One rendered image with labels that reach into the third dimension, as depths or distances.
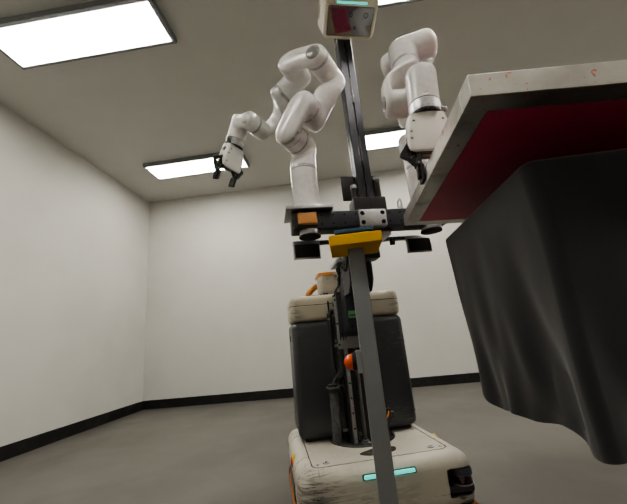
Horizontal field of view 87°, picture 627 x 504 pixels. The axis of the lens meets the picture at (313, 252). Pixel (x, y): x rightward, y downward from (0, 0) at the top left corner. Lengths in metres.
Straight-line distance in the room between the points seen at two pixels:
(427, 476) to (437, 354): 3.33
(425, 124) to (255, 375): 4.21
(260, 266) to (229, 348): 1.20
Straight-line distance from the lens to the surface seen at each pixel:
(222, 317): 4.85
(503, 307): 0.74
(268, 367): 4.66
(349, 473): 1.33
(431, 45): 1.21
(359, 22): 1.56
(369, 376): 0.82
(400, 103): 0.98
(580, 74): 0.65
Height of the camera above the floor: 0.71
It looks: 15 degrees up
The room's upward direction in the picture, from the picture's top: 6 degrees counter-clockwise
